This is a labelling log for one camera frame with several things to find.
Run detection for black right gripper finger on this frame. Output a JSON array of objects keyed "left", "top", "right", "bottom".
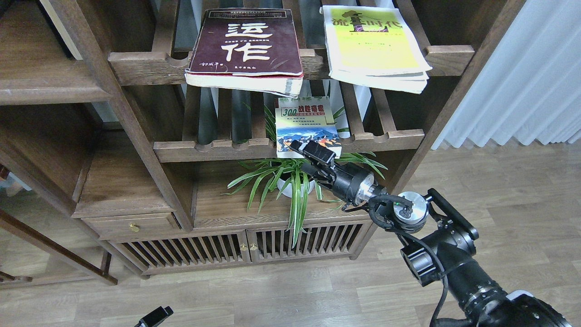
[
  {"left": 300, "top": 162, "right": 328, "bottom": 182},
  {"left": 289, "top": 140, "right": 336, "bottom": 169}
]

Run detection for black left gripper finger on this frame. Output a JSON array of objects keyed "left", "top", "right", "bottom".
[{"left": 135, "top": 306, "right": 174, "bottom": 327}]

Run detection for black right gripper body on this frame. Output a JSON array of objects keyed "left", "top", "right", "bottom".
[{"left": 313, "top": 160, "right": 386, "bottom": 213}]

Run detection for colourful 300 paperback book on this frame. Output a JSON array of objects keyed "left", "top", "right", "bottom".
[{"left": 275, "top": 96, "right": 342, "bottom": 158}]

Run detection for yellow green cover book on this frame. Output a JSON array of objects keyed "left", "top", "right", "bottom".
[{"left": 321, "top": 5, "right": 431, "bottom": 94}]

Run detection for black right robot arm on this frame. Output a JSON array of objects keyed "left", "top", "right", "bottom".
[{"left": 290, "top": 140, "right": 569, "bottom": 327}]

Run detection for white plant pot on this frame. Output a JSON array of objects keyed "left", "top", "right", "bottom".
[{"left": 277, "top": 177, "right": 315, "bottom": 198}]

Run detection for green spider plant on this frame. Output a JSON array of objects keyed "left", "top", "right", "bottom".
[{"left": 222, "top": 105, "right": 387, "bottom": 248}]

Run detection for maroon book white characters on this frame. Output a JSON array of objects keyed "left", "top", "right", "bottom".
[{"left": 185, "top": 8, "right": 303, "bottom": 98}]

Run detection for dark wooden bookshelf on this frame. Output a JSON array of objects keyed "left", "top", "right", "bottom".
[{"left": 0, "top": 0, "right": 527, "bottom": 277}]

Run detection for white pleated curtain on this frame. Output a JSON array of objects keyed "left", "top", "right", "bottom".
[{"left": 431, "top": 0, "right": 581, "bottom": 150}]

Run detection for dark wooden side frame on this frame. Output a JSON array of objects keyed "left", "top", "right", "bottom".
[{"left": 0, "top": 210, "right": 118, "bottom": 290}]

